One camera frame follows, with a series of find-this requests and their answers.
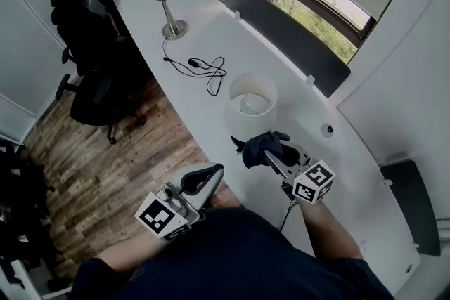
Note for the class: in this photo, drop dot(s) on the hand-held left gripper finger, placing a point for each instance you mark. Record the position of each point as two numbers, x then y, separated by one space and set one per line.
195 168
216 186

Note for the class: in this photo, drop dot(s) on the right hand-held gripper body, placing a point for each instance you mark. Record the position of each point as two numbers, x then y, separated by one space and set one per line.
313 182

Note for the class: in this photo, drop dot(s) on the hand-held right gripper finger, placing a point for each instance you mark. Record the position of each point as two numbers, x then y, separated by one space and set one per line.
295 152
279 165

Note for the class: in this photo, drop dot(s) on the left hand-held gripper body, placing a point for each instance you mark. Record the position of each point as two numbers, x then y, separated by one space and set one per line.
158 214

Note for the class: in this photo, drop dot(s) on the dark blue wiping cloth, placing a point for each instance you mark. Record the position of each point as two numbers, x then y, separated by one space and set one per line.
258 149

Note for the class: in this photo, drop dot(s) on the white table lamp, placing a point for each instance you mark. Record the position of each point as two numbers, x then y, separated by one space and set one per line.
246 123

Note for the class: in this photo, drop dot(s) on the person's left forearm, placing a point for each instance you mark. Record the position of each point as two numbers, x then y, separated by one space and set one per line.
133 253

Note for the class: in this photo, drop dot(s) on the person's right forearm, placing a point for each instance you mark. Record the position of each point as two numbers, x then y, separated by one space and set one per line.
327 232

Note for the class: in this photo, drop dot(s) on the dark grey panel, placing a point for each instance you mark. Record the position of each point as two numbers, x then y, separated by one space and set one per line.
411 203

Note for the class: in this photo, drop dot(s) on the long dark desk divider panel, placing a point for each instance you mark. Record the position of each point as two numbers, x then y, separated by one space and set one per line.
281 28

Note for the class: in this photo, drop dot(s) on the silver gooseneck lamp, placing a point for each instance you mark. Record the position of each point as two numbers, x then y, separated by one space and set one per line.
171 19

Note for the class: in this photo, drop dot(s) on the person's dark blue shirt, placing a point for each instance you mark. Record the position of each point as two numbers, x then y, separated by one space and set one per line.
228 256

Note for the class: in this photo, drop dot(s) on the dark framed window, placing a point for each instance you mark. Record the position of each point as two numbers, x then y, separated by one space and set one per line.
316 21

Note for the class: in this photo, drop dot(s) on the black equipment heap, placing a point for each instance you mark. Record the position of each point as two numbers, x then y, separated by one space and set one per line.
24 203

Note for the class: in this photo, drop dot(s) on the black office chair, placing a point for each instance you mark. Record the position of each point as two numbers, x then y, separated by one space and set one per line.
91 56

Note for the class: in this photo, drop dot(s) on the white wall pipes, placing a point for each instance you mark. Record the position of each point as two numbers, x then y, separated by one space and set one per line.
443 228

